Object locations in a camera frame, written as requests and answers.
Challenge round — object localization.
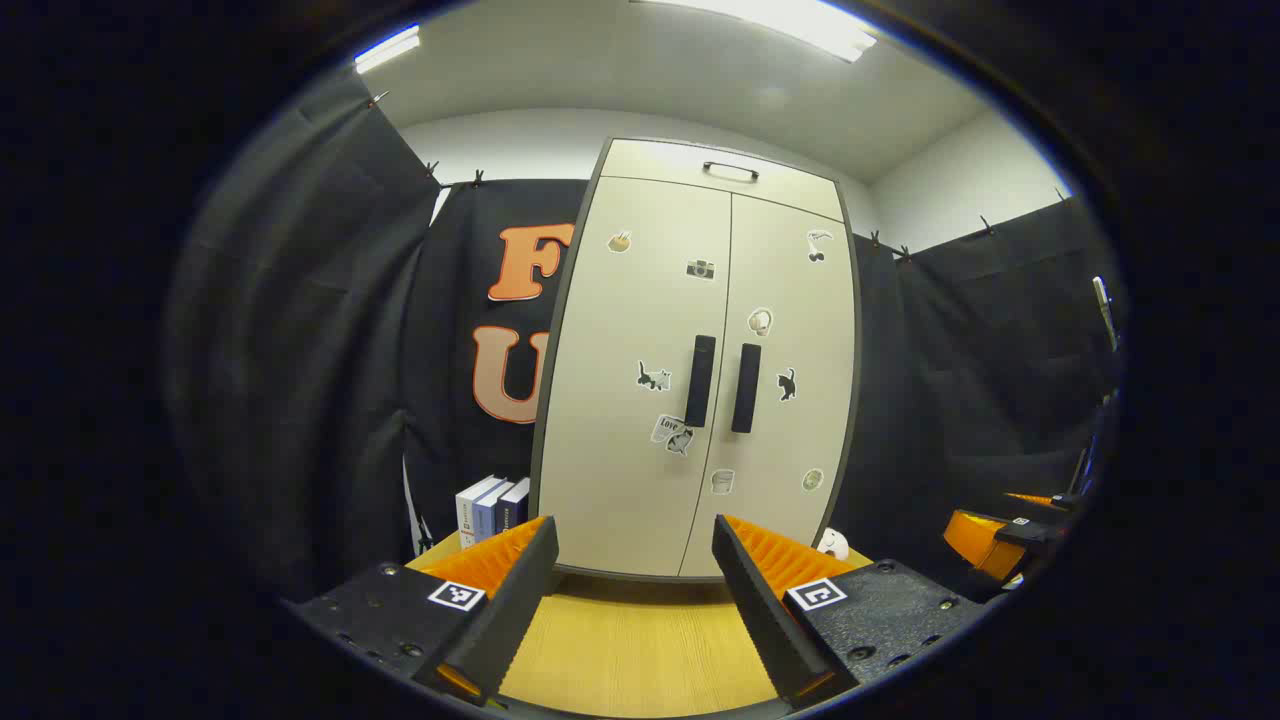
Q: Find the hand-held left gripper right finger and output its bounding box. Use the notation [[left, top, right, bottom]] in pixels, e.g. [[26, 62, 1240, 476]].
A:
[[711, 514, 991, 711]]

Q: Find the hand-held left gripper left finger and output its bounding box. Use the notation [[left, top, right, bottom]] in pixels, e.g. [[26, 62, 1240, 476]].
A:
[[285, 515, 561, 709]]

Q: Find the black door handle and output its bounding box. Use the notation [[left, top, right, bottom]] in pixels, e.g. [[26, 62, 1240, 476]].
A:
[[731, 343, 763, 434], [685, 335, 717, 429]]

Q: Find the beige cabinet door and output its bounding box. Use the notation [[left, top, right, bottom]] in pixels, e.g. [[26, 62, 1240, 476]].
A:
[[680, 192, 858, 581], [538, 176, 733, 579]]

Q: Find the beige double-door shoe cabinet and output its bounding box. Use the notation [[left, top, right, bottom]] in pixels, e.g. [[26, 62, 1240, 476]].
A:
[[528, 137, 863, 583]]

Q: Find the white stand bar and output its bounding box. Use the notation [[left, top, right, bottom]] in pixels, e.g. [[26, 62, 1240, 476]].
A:
[[1092, 276, 1118, 353]]

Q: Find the black backdrop cloth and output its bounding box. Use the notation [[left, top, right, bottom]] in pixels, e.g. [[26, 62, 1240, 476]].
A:
[[165, 70, 1126, 601]]

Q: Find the large ceiling light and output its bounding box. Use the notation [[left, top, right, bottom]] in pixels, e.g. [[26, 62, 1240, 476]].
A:
[[630, 0, 878, 63]]

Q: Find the small ceiling light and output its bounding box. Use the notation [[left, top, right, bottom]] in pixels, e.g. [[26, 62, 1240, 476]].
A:
[[353, 24, 422, 75]]

